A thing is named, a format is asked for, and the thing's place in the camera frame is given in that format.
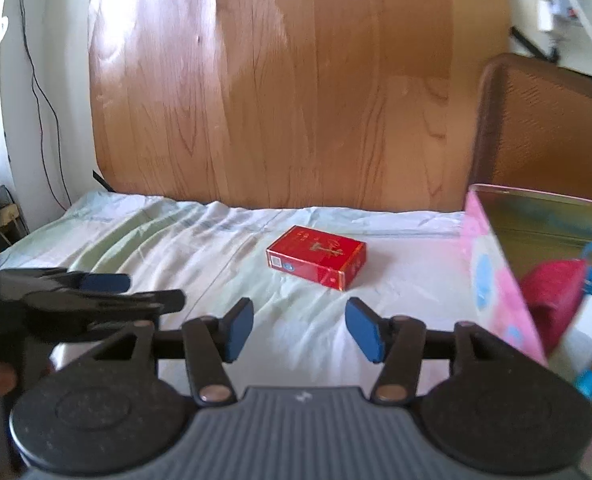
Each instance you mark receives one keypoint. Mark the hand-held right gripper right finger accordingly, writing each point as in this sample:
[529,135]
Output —
[363,330]

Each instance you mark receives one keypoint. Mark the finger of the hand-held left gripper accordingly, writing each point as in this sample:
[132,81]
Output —
[103,283]
[116,307]

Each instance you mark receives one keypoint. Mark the brown woven chair back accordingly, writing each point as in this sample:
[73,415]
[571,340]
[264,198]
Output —
[535,130]

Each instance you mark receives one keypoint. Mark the pale bed sheet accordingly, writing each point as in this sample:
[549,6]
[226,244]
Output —
[176,245]

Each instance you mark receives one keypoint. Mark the red cigarette box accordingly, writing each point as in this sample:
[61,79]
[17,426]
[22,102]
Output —
[316,257]

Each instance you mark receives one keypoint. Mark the magenta wallet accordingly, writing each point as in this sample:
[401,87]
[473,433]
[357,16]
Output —
[550,290]

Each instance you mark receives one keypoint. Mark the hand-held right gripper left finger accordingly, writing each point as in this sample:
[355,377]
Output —
[240,330]

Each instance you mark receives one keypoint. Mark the white plastic bottle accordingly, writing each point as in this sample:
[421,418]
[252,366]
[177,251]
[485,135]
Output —
[583,340]

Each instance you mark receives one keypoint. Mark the pink tin box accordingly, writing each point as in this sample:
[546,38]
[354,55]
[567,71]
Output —
[490,280]

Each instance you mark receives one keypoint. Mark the wooden headboard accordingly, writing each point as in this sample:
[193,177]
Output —
[301,85]

